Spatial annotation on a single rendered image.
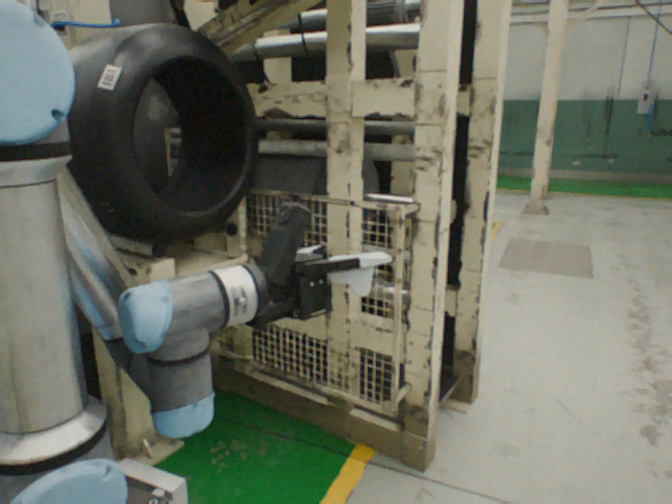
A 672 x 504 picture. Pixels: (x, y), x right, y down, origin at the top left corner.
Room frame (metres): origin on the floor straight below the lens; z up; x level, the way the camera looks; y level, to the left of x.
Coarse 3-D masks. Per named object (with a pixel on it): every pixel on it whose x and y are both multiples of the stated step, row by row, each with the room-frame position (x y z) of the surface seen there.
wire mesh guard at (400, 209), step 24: (264, 192) 1.72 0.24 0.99; (288, 192) 1.68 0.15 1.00; (264, 216) 1.74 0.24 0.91; (312, 216) 1.62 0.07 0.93; (360, 216) 1.52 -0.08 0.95; (264, 240) 1.74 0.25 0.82; (360, 240) 1.52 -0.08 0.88; (384, 288) 1.47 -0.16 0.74; (360, 312) 1.52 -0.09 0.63; (384, 312) 1.47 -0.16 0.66; (384, 336) 1.47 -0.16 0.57; (240, 360) 1.81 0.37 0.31; (312, 384) 1.62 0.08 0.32
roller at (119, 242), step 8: (112, 232) 1.44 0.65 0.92; (112, 240) 1.41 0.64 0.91; (120, 240) 1.39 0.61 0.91; (128, 240) 1.37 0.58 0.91; (136, 240) 1.36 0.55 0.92; (144, 240) 1.35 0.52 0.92; (152, 240) 1.34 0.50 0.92; (120, 248) 1.40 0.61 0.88; (128, 248) 1.37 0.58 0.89; (136, 248) 1.35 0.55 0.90; (144, 248) 1.33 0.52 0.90; (152, 248) 1.31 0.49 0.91; (160, 248) 1.33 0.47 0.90; (160, 256) 1.32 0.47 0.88
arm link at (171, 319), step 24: (144, 288) 0.53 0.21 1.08; (168, 288) 0.54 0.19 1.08; (192, 288) 0.55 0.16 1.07; (216, 288) 0.57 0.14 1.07; (120, 312) 0.53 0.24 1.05; (144, 312) 0.51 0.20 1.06; (168, 312) 0.52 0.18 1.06; (192, 312) 0.53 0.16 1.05; (216, 312) 0.55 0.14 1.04; (144, 336) 0.50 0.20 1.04; (168, 336) 0.52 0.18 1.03; (192, 336) 0.53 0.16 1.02; (168, 360) 0.52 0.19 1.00
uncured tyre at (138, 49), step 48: (96, 48) 1.33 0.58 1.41; (144, 48) 1.32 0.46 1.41; (192, 48) 1.43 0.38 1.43; (96, 96) 1.23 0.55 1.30; (192, 96) 1.77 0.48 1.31; (240, 96) 1.57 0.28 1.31; (96, 144) 1.21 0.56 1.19; (192, 144) 1.78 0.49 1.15; (240, 144) 1.72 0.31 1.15; (96, 192) 1.24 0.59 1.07; (144, 192) 1.27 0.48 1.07; (192, 192) 1.72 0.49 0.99; (240, 192) 1.56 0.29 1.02
